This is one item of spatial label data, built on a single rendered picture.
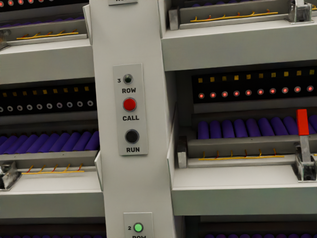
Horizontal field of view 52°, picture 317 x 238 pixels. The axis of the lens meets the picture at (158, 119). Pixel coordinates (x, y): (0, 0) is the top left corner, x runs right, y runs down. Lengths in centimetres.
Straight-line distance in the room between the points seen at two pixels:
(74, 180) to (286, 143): 32
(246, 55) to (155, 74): 12
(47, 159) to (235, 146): 29
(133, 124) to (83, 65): 11
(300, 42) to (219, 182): 21
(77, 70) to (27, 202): 21
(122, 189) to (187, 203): 9
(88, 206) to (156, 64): 22
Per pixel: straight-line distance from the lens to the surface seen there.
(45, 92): 65
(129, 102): 44
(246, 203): 47
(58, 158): 54
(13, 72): 52
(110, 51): 46
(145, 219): 47
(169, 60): 45
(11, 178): 55
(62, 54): 48
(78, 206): 50
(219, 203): 46
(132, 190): 46
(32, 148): 60
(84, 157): 52
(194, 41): 44
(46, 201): 52
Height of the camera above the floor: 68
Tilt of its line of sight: 3 degrees down
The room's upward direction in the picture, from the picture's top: 4 degrees counter-clockwise
